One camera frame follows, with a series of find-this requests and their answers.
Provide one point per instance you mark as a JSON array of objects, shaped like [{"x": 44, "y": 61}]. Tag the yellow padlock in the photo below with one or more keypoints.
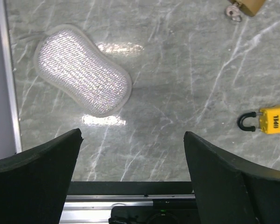
[{"x": 269, "y": 120}]

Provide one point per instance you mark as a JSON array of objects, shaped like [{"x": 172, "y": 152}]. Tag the white mesh scrubbing pad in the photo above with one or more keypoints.
[{"x": 67, "y": 59}]

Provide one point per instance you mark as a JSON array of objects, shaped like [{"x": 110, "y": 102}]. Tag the brass padlock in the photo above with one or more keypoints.
[{"x": 248, "y": 7}]

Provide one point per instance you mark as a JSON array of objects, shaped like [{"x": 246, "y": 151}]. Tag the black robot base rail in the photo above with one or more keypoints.
[{"x": 130, "y": 203}]

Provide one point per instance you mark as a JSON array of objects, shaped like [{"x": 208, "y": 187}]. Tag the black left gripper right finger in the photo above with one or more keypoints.
[{"x": 230, "y": 189}]

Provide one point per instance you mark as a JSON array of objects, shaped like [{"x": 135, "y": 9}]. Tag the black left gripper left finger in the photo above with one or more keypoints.
[{"x": 34, "y": 183}]

